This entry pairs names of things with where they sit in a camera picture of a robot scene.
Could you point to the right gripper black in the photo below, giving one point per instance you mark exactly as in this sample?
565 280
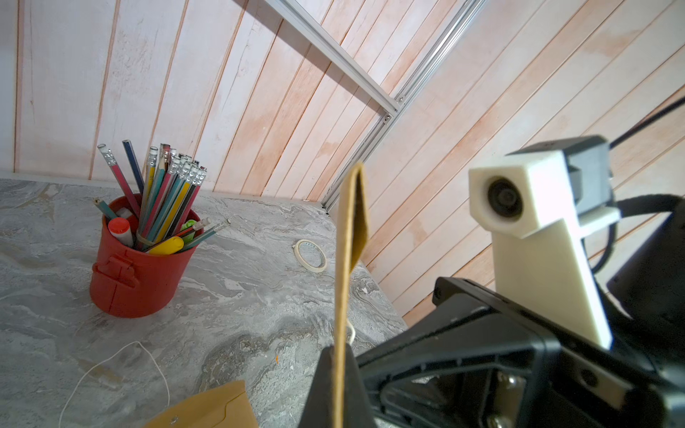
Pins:
480 360

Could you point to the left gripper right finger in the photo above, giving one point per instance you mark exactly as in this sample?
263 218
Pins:
357 409

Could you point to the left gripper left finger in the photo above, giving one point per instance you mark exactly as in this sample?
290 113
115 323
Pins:
317 411

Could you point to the brown file bag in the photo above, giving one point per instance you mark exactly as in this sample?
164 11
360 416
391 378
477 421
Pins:
225 406
351 239

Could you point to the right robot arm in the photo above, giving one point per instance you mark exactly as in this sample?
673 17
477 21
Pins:
638 267

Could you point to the masking tape roll on table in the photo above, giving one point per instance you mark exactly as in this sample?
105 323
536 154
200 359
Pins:
310 256

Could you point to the red pen holder cup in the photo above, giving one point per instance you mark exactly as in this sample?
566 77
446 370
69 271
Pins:
130 284

